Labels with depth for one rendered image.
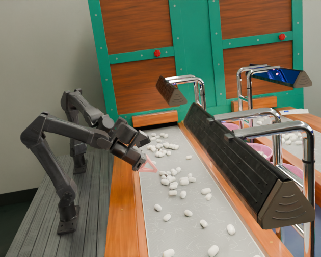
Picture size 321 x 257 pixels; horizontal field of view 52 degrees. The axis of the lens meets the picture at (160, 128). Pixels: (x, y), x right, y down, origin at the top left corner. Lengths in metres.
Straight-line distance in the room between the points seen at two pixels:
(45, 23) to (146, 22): 1.18
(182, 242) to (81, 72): 2.28
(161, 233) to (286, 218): 0.62
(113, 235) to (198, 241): 0.26
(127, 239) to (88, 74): 2.21
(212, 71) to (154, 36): 0.45
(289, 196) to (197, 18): 1.82
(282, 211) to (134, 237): 0.61
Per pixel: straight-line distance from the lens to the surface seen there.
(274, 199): 0.48
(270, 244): 0.95
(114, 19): 2.16
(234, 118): 0.82
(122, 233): 1.05
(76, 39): 3.05
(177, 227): 1.08
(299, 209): 0.51
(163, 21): 2.17
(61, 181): 1.31
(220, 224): 1.08
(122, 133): 1.25
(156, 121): 2.14
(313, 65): 3.66
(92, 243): 1.22
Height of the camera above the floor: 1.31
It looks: 15 degrees down
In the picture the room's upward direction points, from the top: 7 degrees counter-clockwise
